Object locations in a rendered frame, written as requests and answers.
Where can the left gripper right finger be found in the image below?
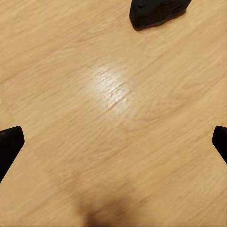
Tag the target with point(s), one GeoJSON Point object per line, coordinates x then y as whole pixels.
{"type": "Point", "coordinates": [219, 140]}

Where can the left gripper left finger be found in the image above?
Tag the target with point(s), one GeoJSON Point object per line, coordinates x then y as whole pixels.
{"type": "Point", "coordinates": [11, 142]}

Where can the digital camera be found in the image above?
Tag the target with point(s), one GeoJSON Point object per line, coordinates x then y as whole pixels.
{"type": "Point", "coordinates": [146, 12]}

